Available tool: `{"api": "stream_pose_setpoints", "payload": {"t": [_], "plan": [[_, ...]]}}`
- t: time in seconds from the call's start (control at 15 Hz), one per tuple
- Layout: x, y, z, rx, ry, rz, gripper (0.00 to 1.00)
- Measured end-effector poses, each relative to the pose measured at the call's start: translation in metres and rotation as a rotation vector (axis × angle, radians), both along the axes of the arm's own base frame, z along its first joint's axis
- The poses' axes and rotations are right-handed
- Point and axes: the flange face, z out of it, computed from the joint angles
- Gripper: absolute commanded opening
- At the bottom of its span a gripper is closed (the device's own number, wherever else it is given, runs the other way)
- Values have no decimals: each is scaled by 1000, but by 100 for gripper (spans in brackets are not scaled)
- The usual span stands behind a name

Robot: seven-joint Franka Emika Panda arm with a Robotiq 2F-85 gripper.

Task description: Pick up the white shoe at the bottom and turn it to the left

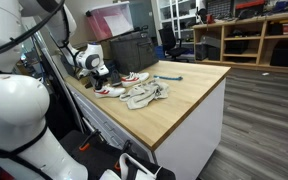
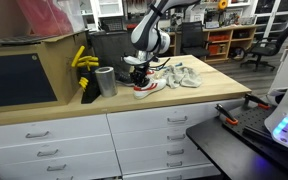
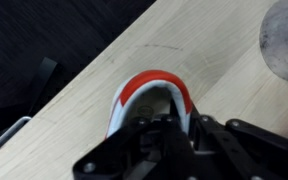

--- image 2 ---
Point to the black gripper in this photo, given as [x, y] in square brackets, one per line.
[140, 69]

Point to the white shoe red stripe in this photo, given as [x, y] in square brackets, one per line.
[150, 90]
[150, 74]

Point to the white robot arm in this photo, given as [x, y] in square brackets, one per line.
[147, 30]

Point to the dark gray shoe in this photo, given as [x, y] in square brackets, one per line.
[124, 79]

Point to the silver metal cylinder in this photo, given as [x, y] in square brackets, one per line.
[106, 81]

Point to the blue marker pen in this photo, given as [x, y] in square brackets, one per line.
[175, 65]

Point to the gray fabric bin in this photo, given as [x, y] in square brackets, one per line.
[112, 50]

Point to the beige crumpled cloth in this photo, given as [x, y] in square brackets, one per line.
[182, 76]

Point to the black clamp stand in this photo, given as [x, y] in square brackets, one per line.
[91, 90]

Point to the small yellow spring clamp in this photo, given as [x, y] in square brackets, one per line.
[83, 83]

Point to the black office chair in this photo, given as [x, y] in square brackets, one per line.
[267, 46]
[194, 38]

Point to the white glass door cabinet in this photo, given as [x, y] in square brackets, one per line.
[109, 8]

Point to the orange storage bin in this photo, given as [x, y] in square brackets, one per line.
[219, 37]
[216, 49]

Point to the wooden top white drawer workbench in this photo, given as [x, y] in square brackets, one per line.
[84, 150]

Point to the black orange bar clamp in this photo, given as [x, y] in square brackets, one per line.
[255, 99]
[227, 115]

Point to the wooden shelf unit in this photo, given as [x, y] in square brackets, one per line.
[232, 31]

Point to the black robot table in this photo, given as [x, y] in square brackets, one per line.
[224, 153]

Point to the yellow round reel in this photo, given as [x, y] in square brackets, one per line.
[222, 4]

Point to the pink plastic bin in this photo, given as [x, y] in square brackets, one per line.
[47, 16]

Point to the black perforated plate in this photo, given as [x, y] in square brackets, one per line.
[250, 120]

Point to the gray flat board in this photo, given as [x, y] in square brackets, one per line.
[17, 39]

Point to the tall white glass cabinet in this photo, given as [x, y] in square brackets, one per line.
[275, 15]

